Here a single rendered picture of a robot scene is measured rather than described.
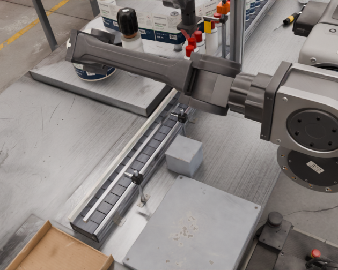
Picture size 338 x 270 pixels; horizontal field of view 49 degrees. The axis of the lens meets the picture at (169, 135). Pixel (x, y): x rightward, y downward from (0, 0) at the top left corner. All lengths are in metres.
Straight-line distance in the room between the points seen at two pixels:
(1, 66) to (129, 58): 3.07
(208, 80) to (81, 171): 0.85
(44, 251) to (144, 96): 0.72
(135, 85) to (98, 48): 0.81
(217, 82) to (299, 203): 1.69
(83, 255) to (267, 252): 0.92
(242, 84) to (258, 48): 1.25
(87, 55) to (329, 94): 0.52
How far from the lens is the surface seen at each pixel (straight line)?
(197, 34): 1.53
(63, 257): 1.26
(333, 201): 2.35
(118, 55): 0.81
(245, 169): 1.35
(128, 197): 1.28
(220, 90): 0.67
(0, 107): 1.86
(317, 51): 0.66
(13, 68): 3.73
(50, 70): 1.88
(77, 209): 1.23
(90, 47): 0.87
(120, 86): 1.66
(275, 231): 1.85
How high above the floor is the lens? 1.89
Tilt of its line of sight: 46 degrees down
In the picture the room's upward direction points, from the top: 9 degrees counter-clockwise
